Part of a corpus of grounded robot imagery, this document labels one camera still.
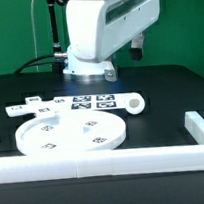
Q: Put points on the white front fence bar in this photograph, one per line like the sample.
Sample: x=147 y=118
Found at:
x=102 y=163

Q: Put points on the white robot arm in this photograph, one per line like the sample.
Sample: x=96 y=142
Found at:
x=98 y=28

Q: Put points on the white fence bar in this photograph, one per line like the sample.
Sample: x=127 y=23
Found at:
x=102 y=163
x=194 y=124

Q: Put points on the white right fence bar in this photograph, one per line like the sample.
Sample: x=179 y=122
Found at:
x=194 y=124

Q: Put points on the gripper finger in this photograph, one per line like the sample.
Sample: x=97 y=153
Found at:
x=136 y=50

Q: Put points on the black camera stand pole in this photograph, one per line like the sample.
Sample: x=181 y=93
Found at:
x=53 y=23

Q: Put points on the white cross table base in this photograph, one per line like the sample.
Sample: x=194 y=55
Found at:
x=33 y=105

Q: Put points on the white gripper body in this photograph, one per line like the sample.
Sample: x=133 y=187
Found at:
x=129 y=18

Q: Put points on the white round table top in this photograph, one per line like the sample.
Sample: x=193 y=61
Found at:
x=71 y=132

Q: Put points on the white marker sheet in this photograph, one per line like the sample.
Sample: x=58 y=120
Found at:
x=94 y=102

